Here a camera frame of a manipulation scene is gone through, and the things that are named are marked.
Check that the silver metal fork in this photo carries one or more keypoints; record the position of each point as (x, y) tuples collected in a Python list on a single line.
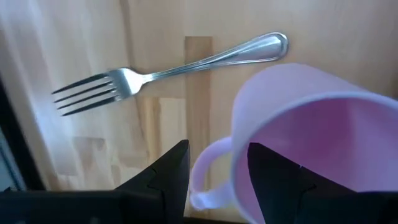
[(127, 81)]

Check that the black table edge frame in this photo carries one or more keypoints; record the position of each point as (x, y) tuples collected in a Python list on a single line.
[(17, 146)]

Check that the pink plastic mug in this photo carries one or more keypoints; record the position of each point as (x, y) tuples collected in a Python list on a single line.
[(280, 93)]

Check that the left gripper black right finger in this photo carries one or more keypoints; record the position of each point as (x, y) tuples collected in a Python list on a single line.
[(273, 180)]

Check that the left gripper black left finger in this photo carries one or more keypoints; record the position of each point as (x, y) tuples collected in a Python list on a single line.
[(174, 174)]

